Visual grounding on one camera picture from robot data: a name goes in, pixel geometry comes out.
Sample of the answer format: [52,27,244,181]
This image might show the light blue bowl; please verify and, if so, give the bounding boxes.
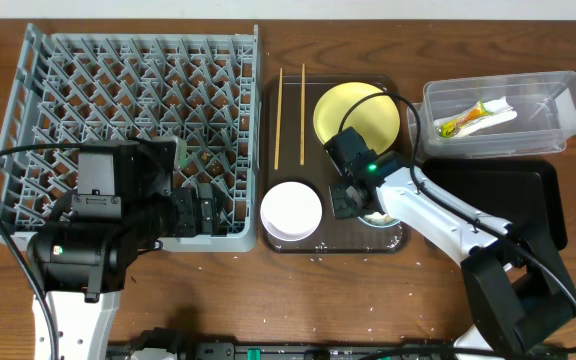
[359,212,400,228]

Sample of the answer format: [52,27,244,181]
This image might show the white pink bowl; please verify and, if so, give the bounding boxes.
[260,182,323,242]

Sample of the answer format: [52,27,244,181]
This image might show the green orange snack wrapper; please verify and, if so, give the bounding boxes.
[437,101,492,138]

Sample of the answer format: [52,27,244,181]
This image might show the white napkin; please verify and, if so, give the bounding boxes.
[433,97,517,138]

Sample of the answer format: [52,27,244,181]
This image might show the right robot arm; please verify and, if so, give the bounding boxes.
[324,128,576,359]

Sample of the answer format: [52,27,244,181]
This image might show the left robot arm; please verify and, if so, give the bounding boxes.
[27,184,226,359]

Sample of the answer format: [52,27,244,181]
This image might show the grey plastic dishwasher rack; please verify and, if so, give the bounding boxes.
[0,25,262,252]

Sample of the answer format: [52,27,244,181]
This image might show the yellow round plate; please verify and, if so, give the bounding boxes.
[312,81,401,156]

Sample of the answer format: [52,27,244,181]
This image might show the dark brown serving tray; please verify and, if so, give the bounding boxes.
[259,74,410,255]

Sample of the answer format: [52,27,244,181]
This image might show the clear plastic bin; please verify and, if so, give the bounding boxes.
[406,71,576,160]

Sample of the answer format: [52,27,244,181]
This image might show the black rectangular tray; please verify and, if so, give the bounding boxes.
[422,158,568,250]

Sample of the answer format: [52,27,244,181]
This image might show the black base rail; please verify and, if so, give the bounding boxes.
[107,340,569,360]

